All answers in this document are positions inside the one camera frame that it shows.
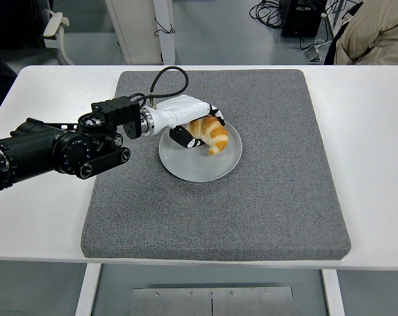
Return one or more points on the white office chair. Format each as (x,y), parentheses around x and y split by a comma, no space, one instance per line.
(54,23)

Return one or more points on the grey metal plate with screws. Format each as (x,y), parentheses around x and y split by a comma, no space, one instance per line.
(212,303)

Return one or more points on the grey speckled mat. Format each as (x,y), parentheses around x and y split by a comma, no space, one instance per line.
(218,214)

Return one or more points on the golden croissant bread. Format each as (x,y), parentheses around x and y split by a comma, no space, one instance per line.
(215,133)

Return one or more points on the black equipment box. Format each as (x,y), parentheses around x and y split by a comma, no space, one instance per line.
(301,23)

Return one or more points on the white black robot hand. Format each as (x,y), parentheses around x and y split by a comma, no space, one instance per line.
(179,110)

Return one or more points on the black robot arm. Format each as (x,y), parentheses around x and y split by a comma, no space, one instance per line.
(31,151)

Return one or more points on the black chair back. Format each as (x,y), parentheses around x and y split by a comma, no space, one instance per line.
(332,49)

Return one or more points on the white cabinet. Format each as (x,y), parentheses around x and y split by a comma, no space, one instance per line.
(133,29)

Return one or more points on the white square post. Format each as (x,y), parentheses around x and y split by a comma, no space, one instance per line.
(166,46)

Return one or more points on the grey round plate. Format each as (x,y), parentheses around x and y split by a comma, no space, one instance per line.
(192,164)

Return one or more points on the white power adapter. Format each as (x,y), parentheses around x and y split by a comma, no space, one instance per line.
(312,54)

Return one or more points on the white table leg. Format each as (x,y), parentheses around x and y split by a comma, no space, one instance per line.
(333,293)
(87,289)

